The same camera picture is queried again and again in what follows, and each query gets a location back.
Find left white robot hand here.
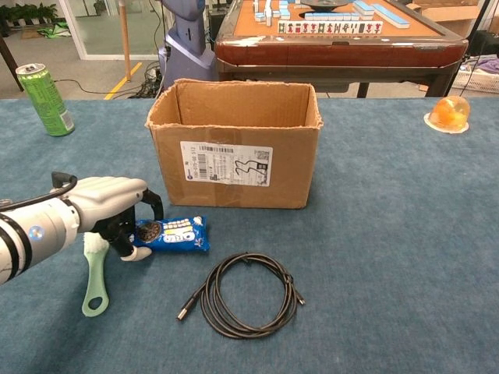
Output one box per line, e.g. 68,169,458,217
62,175,165,263

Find blue snack packet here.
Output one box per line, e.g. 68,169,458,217
132,215,211,253

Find open cardboard box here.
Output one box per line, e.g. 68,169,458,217
144,77,324,210

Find mint green plastic brush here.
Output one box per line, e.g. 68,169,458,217
80,231,111,319

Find green drink can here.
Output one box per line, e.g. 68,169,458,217
15,62,76,138

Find white framed glass partition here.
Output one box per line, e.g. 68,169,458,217
58,0,165,62

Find upright wooden pole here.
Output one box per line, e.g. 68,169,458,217
119,0,133,82

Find dark table leg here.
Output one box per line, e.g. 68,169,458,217
0,37,24,93

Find green potted plants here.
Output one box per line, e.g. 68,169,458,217
0,2,59,37

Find blue-backed mahjong tile cluster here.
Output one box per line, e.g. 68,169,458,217
252,0,292,27

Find brown mahjong table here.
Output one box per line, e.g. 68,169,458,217
214,0,469,98

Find face-up mahjong tile row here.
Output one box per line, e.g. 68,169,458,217
276,20,384,36

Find blue felt table mat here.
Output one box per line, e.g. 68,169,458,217
0,97,499,374

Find blue-backed mahjong tile row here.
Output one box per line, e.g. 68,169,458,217
372,3,411,29
304,12,362,22

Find blue-backed mahjong tile stack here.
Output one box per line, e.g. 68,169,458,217
352,0,376,16

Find orange fruit jelly cup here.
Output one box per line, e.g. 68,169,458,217
423,95,471,135

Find white plastic basket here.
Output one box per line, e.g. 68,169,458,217
451,64,499,94

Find purple cloth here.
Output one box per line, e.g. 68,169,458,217
477,57,499,75

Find tangled black cable bundle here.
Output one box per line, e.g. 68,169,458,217
130,62,168,98

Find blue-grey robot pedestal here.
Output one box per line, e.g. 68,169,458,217
157,0,218,93

